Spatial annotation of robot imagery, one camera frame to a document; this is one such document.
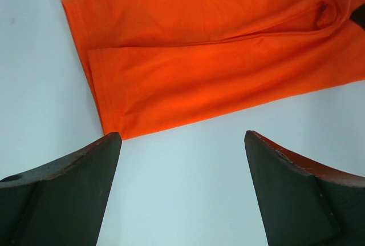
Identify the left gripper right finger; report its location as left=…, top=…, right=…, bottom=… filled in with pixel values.
left=245, top=131, right=364, bottom=245

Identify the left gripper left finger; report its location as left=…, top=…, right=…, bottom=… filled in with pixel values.
left=1, top=132, right=122, bottom=245

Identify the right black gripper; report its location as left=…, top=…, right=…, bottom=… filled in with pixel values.
left=350, top=4, right=365, bottom=30

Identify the orange t shirt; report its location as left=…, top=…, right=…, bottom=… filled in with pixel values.
left=61, top=0, right=364, bottom=139

